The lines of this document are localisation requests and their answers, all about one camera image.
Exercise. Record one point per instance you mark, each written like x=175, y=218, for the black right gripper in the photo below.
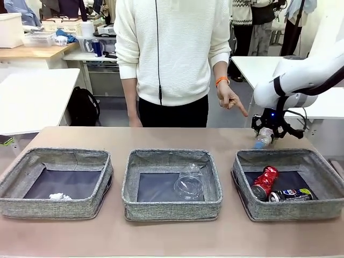
x=272, y=118

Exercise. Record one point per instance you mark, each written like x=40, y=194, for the clear bottle with blue cap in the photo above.
x=264, y=134

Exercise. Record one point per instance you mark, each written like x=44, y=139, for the crushed red soda can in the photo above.
x=264, y=180

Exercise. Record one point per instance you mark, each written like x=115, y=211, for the crushed black soda can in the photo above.
x=293, y=194

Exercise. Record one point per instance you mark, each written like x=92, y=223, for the white paper ball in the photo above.
x=60, y=196

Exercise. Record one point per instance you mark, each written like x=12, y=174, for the clear plastic cup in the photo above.
x=189, y=185

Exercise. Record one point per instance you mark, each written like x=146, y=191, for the person's right forearm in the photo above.
x=129, y=99

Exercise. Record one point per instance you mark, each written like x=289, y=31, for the person's left forearm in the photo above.
x=221, y=70

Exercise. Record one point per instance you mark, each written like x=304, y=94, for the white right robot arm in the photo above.
x=295, y=72

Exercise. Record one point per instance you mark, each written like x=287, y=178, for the person's left hand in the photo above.
x=227, y=96

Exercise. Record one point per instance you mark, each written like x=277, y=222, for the person's right hand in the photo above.
x=135, y=122

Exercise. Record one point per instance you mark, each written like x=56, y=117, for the orange wristwatch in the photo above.
x=221, y=81

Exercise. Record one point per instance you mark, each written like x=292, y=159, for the grey fabric basket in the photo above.
x=295, y=211
x=53, y=208
x=172, y=209

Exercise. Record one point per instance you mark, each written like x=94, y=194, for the black backpack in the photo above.
x=84, y=107

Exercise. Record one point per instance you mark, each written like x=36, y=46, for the bystander in black trousers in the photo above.
x=291, y=35

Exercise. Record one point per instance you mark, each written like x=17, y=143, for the wooden top table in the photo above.
x=40, y=52

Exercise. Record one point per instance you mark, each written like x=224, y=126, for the clear plastic tray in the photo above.
x=37, y=40

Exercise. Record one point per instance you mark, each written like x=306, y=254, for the white storage box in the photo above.
x=10, y=29

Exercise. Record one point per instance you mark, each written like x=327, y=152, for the white workbench with shelf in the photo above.
x=80, y=57

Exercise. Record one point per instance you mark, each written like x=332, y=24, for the bystander in black top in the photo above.
x=262, y=13

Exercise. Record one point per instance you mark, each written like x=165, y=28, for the bystander in patterned sweater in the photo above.
x=240, y=13

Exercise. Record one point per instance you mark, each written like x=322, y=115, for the person in white sweater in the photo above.
x=174, y=53

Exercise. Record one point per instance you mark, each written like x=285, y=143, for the blue cloth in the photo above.
x=71, y=37

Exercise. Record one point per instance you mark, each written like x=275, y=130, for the white labelled crate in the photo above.
x=64, y=27

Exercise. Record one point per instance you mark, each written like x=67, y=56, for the hanging blue jacket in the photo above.
x=24, y=13

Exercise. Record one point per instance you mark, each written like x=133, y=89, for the blue drink bottle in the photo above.
x=96, y=48

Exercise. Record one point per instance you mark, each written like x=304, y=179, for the black handheld device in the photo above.
x=110, y=56

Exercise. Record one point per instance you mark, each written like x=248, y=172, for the clear storage bin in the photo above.
x=110, y=44

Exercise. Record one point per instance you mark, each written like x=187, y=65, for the white tray with dark item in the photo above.
x=107, y=29

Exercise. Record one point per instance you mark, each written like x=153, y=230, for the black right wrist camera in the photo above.
x=299, y=133

